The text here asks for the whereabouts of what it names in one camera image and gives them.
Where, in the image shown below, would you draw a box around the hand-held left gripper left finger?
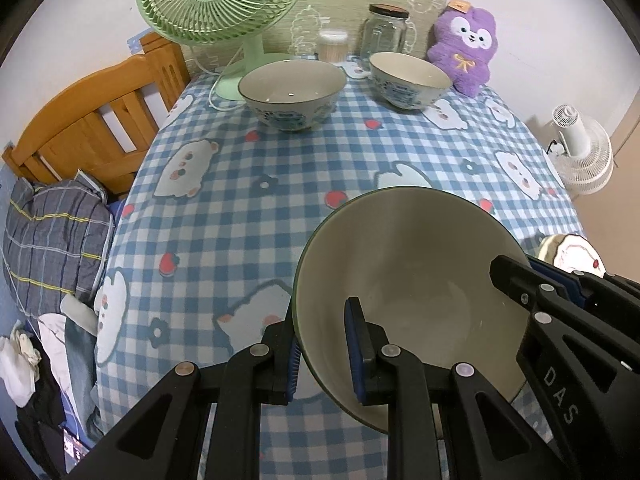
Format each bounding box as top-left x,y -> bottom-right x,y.
65,294 -> 303,480

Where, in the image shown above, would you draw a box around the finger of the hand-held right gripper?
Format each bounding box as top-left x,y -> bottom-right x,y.
572,269 -> 640,313
489,255 -> 583,313

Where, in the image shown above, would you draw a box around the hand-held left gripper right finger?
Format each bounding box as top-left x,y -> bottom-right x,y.
344,296 -> 566,480

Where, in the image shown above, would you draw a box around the green-rimmed ceramic bowl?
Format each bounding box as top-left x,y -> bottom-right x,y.
292,186 -> 533,436

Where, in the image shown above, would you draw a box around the blue patterned ceramic bowl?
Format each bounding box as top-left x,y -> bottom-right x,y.
368,51 -> 453,112
237,59 -> 348,132

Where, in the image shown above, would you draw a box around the white floor fan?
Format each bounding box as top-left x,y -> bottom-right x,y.
547,104 -> 614,196

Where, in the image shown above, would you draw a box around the blue checked tablecloth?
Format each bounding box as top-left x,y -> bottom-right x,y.
92,55 -> 588,480

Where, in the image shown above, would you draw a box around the blue jeans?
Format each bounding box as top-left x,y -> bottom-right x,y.
62,320 -> 103,441

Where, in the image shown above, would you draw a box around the purple plush toy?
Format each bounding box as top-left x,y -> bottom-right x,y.
426,0 -> 497,97

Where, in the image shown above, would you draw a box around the white garment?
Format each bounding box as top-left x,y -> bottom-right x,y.
37,295 -> 98,401

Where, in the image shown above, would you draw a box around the dark clothes pile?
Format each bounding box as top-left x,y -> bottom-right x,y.
15,360 -> 91,466

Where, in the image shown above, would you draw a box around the grey plaid pillow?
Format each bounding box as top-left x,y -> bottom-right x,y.
2,170 -> 116,317

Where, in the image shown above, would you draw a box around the glass jar with dark lid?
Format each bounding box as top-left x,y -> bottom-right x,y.
360,4 -> 416,58

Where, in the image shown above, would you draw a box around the crumpled white cloth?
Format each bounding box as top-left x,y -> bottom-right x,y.
0,327 -> 43,408

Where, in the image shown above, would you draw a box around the clear toothpick container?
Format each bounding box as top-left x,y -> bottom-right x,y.
318,30 -> 349,63

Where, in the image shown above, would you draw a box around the green desk fan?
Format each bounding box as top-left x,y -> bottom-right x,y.
136,0 -> 308,102

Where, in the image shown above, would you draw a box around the white fan cable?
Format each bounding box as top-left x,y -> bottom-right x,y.
209,55 -> 251,111

